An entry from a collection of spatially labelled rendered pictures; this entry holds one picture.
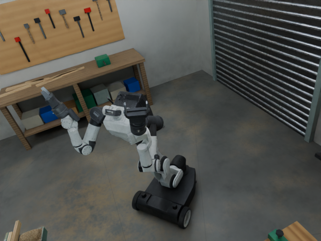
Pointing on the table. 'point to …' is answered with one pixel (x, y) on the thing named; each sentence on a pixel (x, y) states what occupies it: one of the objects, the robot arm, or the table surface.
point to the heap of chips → (31, 235)
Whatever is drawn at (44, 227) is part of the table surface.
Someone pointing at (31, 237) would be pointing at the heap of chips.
